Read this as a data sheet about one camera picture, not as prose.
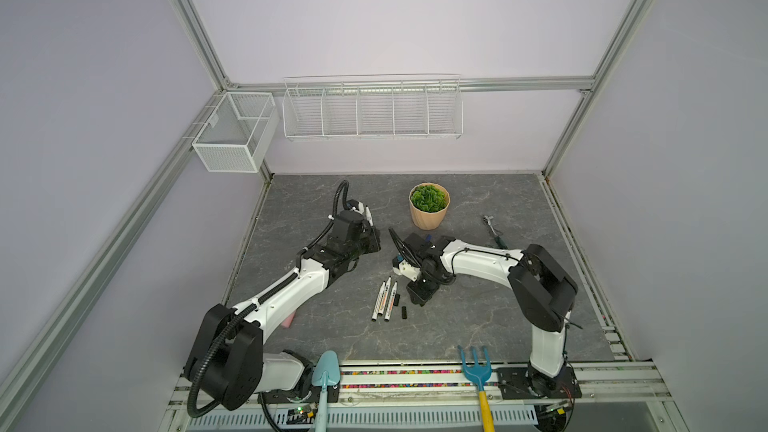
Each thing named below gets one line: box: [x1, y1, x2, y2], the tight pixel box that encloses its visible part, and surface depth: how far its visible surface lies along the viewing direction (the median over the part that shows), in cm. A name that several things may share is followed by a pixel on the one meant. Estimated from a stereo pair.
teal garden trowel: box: [312, 350, 341, 432], surface depth 75 cm
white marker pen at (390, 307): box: [384, 280, 398, 321], surface depth 88 cm
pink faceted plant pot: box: [409, 183, 451, 231], surface depth 100 cm
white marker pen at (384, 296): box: [378, 275, 392, 315], surface depth 91 cm
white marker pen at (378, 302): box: [371, 280, 386, 322], surface depth 88 cm
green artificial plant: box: [411, 185, 447, 213], surface depth 100 cm
